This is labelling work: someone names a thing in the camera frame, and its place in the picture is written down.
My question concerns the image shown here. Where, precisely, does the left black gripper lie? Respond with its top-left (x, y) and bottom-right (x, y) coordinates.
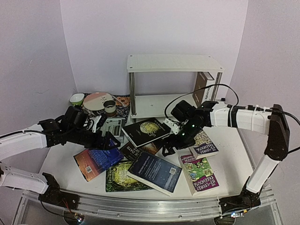
top-left (68, 127), bottom-right (122, 151)

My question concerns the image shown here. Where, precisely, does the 52-Storey Treehouse book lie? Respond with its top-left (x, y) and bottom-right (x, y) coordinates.
top-left (189, 130), bottom-right (219, 159)

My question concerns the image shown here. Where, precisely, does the Decorate Furniture large book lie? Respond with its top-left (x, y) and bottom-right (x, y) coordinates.
top-left (192, 72), bottom-right (215, 106)

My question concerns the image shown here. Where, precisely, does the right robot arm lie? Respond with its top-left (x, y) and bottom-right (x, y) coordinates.
top-left (163, 100), bottom-right (290, 215)

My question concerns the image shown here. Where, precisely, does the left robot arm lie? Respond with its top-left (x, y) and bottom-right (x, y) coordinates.
top-left (0, 106), bottom-right (120, 205)

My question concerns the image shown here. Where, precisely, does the grey ianra book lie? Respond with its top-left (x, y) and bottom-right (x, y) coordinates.
top-left (100, 118), bottom-right (125, 143)

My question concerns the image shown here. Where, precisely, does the dark Days book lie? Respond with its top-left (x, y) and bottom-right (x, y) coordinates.
top-left (120, 139), bottom-right (163, 161)

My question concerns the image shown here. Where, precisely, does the dark blue barcode book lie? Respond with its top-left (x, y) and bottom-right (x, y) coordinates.
top-left (127, 152), bottom-right (182, 196)

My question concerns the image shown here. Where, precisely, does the blue orange paperback book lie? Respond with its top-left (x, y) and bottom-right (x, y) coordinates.
top-left (73, 148), bottom-right (124, 182)

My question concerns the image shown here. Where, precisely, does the black gold-circle book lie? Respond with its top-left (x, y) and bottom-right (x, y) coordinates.
top-left (121, 118), bottom-right (171, 148)

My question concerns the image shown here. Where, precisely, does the patterned placemat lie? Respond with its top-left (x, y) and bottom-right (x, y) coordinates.
top-left (80, 93), bottom-right (130, 122)

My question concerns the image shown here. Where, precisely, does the small brown white cup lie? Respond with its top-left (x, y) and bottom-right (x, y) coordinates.
top-left (103, 100), bottom-right (116, 117)

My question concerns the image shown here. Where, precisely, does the green Alice book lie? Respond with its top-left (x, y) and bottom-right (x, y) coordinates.
top-left (105, 161), bottom-right (152, 193)

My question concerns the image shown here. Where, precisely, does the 117-Storey Treehouse book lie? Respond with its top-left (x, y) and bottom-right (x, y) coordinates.
top-left (179, 154), bottom-right (219, 196)

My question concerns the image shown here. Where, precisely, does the pink white plate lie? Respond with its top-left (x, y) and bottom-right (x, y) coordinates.
top-left (83, 92), bottom-right (113, 111)

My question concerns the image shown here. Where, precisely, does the white two-tier shelf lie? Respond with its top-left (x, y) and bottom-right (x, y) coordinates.
top-left (127, 54), bottom-right (225, 119)

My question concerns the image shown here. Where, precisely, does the green bowl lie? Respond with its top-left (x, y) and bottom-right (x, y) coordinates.
top-left (69, 93), bottom-right (85, 106)

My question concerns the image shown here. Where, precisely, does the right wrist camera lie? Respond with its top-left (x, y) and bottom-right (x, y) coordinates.
top-left (164, 118), bottom-right (182, 135)

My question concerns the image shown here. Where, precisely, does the aluminium front rail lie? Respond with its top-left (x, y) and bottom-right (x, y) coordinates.
top-left (13, 186), bottom-right (281, 224)

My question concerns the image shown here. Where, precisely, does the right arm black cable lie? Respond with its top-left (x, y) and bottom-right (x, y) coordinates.
top-left (164, 83), bottom-right (300, 154)

